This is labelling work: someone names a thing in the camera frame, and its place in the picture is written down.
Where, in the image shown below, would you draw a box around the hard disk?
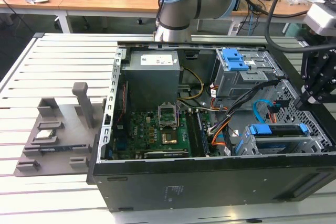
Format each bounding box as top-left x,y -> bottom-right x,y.
234,123 -> 309,156

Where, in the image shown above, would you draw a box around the grey disk bay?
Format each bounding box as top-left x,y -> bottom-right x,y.
235,123 -> 329,156

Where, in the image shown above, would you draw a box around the blue plastic latch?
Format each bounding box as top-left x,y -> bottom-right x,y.
222,48 -> 249,72

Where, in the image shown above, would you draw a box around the grey optical drive cage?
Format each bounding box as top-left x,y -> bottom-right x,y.
209,48 -> 286,111

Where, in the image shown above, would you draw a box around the installed RAM stick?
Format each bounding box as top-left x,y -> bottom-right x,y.
196,111 -> 211,155

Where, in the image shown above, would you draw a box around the black RAM slot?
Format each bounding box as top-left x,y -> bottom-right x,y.
191,110 -> 207,156
185,110 -> 201,158

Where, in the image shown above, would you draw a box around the metal socket cover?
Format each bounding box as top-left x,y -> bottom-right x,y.
156,102 -> 181,130

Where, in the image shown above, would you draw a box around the CPU socket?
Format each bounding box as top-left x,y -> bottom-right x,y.
160,126 -> 181,146

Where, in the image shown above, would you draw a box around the black graphics card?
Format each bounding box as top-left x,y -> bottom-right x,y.
144,150 -> 189,159

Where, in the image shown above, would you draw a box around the grey power supply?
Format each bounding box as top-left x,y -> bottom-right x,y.
121,50 -> 182,104

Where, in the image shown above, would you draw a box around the black PC case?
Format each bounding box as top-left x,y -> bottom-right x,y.
86,40 -> 336,213

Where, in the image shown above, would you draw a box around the green motherboard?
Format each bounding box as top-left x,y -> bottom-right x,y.
111,108 -> 221,161

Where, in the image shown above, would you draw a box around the wooden desk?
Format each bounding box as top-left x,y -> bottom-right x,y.
0,0 -> 336,25

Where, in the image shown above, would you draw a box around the grey parts rack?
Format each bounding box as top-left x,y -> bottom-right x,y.
13,81 -> 107,179

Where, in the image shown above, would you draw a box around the silver CPU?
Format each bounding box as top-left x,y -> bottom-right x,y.
35,131 -> 57,141

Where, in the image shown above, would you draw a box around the black connector wire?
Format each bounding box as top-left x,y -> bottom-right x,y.
272,99 -> 292,109

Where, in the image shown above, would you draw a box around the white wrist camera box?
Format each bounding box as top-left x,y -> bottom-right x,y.
305,1 -> 336,35

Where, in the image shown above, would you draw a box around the orange wire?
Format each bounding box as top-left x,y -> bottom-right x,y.
211,119 -> 232,146
266,112 -> 279,124

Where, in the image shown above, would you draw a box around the blue wire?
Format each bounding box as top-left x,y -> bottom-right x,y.
251,99 -> 276,125

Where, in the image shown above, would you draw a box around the black camera cable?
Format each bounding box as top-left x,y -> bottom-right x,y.
264,0 -> 336,51

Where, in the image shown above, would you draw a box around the black cable bundle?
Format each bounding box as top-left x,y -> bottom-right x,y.
208,79 -> 283,137

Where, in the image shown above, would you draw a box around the coloured wire bundle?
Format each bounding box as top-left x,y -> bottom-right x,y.
209,83 -> 229,112

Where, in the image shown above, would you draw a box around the yellow wires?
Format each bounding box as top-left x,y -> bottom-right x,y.
178,68 -> 205,101

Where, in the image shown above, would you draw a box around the locking lever wire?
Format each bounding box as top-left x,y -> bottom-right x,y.
176,102 -> 183,127

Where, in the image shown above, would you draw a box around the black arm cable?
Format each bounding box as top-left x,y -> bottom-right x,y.
155,0 -> 179,29

